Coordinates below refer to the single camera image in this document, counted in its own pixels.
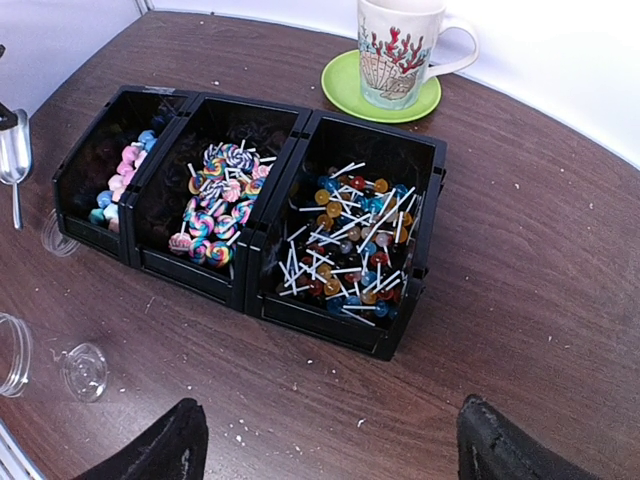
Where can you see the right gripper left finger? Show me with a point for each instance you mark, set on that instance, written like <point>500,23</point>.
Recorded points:
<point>173,447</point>

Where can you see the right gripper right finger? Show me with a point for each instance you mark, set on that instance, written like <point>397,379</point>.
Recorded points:
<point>490,446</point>

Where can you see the metal candy scoop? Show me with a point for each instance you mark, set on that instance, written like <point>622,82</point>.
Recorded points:
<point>16,155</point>

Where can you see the black bin star candies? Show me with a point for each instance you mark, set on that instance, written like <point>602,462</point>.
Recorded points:
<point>94,158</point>

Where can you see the clear plastic jar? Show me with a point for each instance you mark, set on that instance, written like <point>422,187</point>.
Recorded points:
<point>50,366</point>

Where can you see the black bin swirl lollipops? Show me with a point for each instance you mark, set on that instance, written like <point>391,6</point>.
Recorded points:
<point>192,217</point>

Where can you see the clear jar lid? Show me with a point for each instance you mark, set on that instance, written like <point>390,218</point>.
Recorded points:
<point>54,241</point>

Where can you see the black bin small lollipops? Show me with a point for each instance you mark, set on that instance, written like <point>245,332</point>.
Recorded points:
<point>341,253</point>

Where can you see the green saucer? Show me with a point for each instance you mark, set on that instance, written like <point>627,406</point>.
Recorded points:
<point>340,83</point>

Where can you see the ceramic mug coral pattern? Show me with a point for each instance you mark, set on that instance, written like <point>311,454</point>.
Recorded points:
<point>396,40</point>

